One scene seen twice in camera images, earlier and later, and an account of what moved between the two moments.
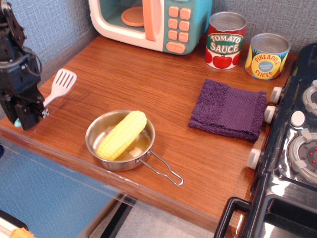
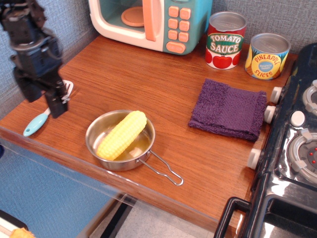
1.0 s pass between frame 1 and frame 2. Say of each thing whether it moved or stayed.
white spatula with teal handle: moved
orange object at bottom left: stayed
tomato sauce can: stayed
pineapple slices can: stayed
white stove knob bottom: stayed
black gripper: moved
